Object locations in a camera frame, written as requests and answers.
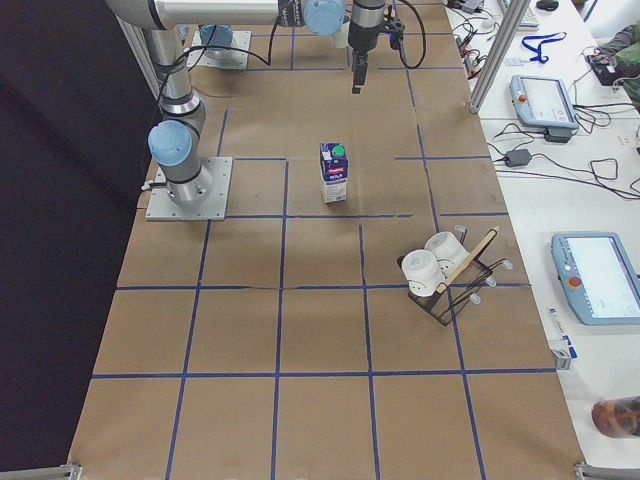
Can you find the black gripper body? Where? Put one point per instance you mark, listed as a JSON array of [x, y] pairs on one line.
[[361, 36]]

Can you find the blue white milk carton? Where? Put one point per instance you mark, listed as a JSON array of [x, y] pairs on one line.
[[334, 172]]

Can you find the white mug grey inside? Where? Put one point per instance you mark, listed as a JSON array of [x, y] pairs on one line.
[[340, 38]]

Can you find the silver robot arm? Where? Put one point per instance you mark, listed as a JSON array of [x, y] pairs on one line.
[[174, 142], [367, 20]]

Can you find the white cup on rack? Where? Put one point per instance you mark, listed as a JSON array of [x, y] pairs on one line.
[[448, 250], [422, 272]]

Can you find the black power adapter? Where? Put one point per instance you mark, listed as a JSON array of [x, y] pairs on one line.
[[517, 158]]

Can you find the teach pendant far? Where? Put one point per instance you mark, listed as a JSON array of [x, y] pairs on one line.
[[542, 102]]

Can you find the teach pendant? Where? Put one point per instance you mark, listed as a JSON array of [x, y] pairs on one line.
[[542, 102], [597, 277]]

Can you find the wooden stick on rack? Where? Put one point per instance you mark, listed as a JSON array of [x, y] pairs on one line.
[[474, 254]]

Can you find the brown paper table cover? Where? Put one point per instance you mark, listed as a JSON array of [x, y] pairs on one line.
[[281, 343]]

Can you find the teach pendant near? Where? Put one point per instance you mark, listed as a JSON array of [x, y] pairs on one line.
[[597, 277]]

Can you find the small blue white box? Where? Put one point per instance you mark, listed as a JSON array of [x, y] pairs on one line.
[[560, 345]]

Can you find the brown patterned jar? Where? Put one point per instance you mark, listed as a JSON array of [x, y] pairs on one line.
[[617, 418]]

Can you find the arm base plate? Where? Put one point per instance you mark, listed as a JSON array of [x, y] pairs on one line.
[[234, 59], [204, 198]]

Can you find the aluminium frame post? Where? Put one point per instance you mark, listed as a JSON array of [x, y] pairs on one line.
[[497, 52]]

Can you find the black wire cup rack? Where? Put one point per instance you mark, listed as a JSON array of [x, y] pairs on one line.
[[464, 290]]

